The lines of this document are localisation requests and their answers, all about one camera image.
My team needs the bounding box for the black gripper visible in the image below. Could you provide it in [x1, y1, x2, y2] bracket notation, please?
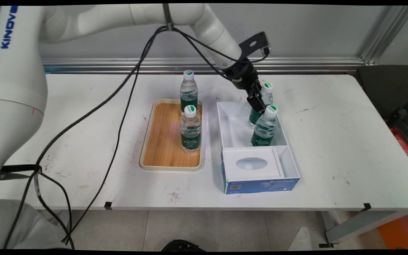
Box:
[225, 59, 266, 113]

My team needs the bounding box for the green label water bottle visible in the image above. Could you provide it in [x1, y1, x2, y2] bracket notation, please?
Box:
[180, 70, 199, 110]
[249, 82, 274, 129]
[180, 105, 202, 153]
[250, 105, 279, 147]

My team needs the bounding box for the white insert with oval hole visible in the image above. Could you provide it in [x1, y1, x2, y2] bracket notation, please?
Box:
[222, 148, 285, 181]

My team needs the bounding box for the white and blue cardboard box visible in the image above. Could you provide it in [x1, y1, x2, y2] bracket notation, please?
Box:
[216, 101, 301, 195]

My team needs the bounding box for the bamboo tray with cream rim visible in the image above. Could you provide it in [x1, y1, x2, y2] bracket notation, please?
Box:
[140, 98, 204, 172]

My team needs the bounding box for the red item beside table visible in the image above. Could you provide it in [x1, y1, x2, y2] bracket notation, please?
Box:
[385, 120, 408, 167]

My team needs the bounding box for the grey metal table leg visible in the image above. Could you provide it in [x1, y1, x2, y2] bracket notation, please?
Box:
[319, 209, 408, 248]

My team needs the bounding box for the black round floor object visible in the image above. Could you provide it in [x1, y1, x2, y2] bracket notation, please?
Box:
[161, 239, 206, 252]

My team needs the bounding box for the orange floor panel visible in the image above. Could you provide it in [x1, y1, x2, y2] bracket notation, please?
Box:
[378, 211, 408, 250]

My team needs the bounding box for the horizontal aluminium rail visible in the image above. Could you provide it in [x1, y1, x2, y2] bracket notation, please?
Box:
[41, 57, 366, 74]

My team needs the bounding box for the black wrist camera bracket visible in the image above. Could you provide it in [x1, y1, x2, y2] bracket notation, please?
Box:
[239, 32, 272, 60]

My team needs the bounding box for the slanted aluminium post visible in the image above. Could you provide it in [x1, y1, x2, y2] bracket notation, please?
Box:
[360, 5, 408, 66]

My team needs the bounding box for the thin black cable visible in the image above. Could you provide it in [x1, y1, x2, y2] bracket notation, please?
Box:
[62, 25, 272, 245]

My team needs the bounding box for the thick black cable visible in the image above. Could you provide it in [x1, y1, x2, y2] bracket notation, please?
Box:
[2, 25, 247, 249]

